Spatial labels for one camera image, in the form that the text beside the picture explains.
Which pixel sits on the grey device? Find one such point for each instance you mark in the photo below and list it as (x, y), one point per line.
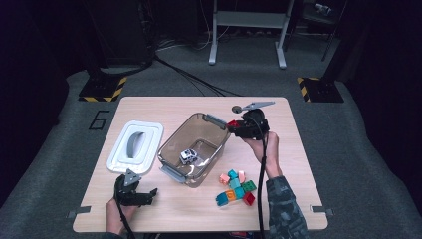
(322, 9)

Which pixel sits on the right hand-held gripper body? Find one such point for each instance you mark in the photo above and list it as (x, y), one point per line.
(255, 126)

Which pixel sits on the person's left hand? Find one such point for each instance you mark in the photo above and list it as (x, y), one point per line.
(114, 217)

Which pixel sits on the person's right hand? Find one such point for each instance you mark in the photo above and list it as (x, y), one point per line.
(270, 156)

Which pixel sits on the grey metal table bracket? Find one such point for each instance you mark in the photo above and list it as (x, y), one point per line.
(79, 210)
(321, 209)

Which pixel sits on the white storage box lid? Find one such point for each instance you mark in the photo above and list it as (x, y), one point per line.
(151, 132)

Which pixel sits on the white toy car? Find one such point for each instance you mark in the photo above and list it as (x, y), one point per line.
(188, 156)

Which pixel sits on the black yellow striped floor plate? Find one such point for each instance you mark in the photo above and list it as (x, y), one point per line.
(99, 89)
(321, 89)

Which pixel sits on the pink toy block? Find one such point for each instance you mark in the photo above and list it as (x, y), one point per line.
(242, 176)
(224, 179)

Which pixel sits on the white metal stand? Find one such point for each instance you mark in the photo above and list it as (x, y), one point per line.
(249, 19)

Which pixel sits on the orange toy block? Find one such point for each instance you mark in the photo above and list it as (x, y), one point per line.
(230, 195)

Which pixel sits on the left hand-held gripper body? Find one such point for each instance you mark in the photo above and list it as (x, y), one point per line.
(127, 194)

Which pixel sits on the transparent brown storage box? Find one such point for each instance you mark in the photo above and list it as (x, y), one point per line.
(185, 139)

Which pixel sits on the green toy block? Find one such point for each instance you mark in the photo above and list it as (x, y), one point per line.
(249, 186)

